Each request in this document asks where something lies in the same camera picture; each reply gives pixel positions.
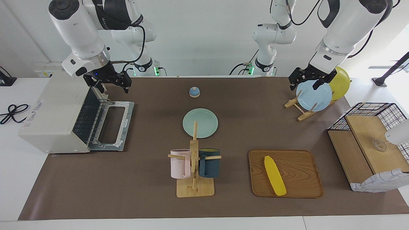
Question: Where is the glass oven door with handle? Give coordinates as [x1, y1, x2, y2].
[88, 100, 135, 151]

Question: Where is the pale green plate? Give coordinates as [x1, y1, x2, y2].
[182, 108, 219, 139]

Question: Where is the yellow corn cob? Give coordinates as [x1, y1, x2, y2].
[264, 156, 287, 196]

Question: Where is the white toaster oven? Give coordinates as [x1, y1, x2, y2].
[18, 71, 111, 154]

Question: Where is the light blue plate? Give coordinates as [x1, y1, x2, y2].
[296, 79, 333, 112]

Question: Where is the yellow plate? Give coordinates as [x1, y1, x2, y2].
[328, 66, 351, 101]

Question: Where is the wooden plate rack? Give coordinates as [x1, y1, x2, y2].
[284, 89, 336, 122]

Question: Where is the white socket box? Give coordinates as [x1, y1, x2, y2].
[35, 62, 69, 78]

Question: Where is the black stand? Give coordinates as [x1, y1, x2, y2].
[372, 52, 409, 87]

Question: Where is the small clear glass bowl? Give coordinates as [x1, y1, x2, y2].
[372, 139, 388, 152]

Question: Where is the brown wooden tray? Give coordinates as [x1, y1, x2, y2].
[249, 149, 324, 198]

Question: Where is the pink mug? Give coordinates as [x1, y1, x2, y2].
[170, 149, 191, 179]

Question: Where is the white rounded casing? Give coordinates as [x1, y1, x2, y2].
[385, 119, 409, 146]

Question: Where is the brown table mat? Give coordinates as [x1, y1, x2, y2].
[18, 77, 409, 221]

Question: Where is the dark teal mug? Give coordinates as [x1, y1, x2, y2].
[199, 148, 221, 178]

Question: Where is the white checked cloth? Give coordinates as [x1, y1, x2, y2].
[350, 168, 409, 193]

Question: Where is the wooden mug tree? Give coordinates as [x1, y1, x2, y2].
[168, 121, 222, 198]

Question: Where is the black base cable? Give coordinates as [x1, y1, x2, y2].
[229, 48, 259, 76]
[121, 62, 135, 77]

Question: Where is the metal oven wire rack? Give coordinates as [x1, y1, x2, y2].
[73, 88, 106, 144]

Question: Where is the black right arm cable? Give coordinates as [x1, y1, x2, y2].
[110, 26, 146, 64]

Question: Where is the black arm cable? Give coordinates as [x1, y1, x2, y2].
[348, 19, 374, 58]
[110, 26, 146, 64]

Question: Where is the black wire basket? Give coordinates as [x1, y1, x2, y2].
[328, 102, 409, 160]

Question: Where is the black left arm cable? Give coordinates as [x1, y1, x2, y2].
[348, 19, 374, 58]

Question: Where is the wire basket wooden shelf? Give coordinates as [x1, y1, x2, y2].
[328, 115, 409, 189]

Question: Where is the coiled black cable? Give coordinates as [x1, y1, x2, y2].
[0, 104, 30, 125]

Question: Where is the black desk mount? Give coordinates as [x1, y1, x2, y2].
[0, 66, 17, 87]

